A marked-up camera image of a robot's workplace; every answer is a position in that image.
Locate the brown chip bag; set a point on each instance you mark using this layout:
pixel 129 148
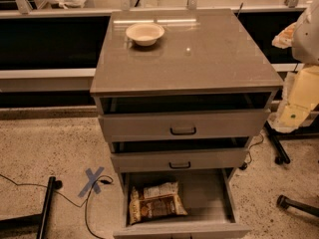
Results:
pixel 155 202

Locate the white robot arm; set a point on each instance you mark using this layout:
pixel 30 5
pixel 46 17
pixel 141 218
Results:
pixel 300 95

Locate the grey drawer cabinet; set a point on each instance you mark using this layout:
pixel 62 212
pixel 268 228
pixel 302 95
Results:
pixel 204 62

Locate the middle grey drawer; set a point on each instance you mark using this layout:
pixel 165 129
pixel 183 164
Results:
pixel 158 161

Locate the top grey drawer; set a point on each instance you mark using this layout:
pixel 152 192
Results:
pixel 155 126

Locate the bottom grey open drawer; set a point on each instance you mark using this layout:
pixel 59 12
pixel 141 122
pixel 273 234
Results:
pixel 206 197

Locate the white paper bowl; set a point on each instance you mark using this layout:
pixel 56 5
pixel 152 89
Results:
pixel 145 34

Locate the blue tape cross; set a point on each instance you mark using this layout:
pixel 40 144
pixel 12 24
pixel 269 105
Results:
pixel 92 181

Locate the black stand leg left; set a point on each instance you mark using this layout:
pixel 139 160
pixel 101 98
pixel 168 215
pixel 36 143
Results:
pixel 40 220

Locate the black stand leg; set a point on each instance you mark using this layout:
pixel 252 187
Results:
pixel 282 156
pixel 40 220

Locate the black stand leg right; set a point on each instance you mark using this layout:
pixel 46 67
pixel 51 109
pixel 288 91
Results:
pixel 282 156

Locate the black caster leg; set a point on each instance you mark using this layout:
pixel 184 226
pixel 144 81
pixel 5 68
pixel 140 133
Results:
pixel 285 202

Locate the black top drawer handle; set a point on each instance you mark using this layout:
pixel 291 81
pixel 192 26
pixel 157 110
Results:
pixel 183 130

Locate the black drawer handle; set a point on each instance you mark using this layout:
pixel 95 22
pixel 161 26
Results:
pixel 183 130
pixel 186 165

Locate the black middle drawer handle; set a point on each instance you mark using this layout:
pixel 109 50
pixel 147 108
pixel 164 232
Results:
pixel 186 165

